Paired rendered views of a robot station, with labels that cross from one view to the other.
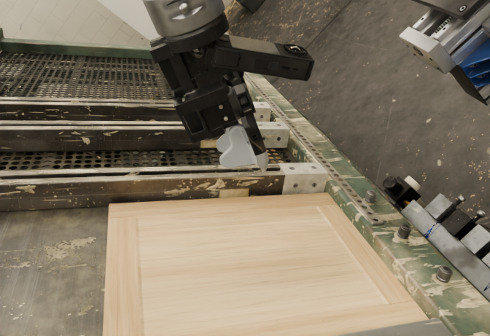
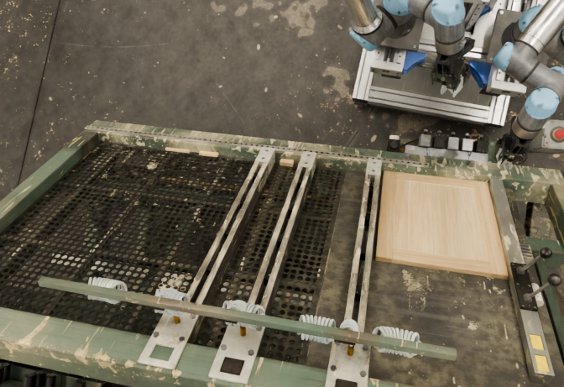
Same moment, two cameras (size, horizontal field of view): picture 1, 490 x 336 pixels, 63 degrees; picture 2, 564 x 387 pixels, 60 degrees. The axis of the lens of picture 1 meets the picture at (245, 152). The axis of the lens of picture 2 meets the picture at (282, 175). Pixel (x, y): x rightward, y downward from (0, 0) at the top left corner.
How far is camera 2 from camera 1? 1.71 m
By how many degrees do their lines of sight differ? 51
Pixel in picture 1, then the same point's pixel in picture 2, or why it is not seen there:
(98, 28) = not seen: outside the picture
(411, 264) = (460, 169)
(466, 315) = (491, 170)
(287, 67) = not seen: hidden behind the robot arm
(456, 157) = (308, 106)
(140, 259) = (432, 253)
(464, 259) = (451, 154)
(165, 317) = (474, 253)
